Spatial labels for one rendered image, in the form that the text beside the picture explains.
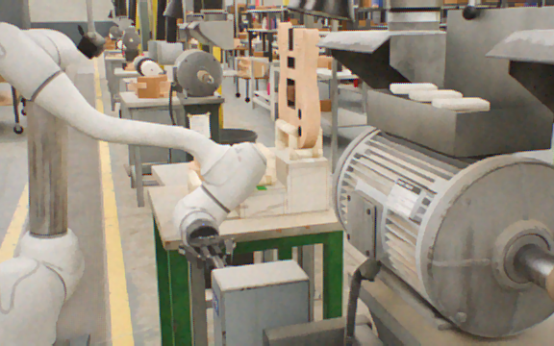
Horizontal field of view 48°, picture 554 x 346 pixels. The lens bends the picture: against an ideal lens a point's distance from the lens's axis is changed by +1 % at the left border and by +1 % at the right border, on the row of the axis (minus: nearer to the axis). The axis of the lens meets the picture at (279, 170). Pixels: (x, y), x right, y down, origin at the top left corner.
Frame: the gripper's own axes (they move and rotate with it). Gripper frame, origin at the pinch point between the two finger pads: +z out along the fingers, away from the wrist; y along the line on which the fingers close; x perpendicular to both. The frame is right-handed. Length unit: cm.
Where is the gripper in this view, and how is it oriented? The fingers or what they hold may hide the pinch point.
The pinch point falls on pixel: (218, 268)
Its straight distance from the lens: 127.8
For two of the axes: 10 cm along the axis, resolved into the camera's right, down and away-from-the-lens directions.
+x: -0.2, -9.7, -2.4
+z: 2.8, 2.3, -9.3
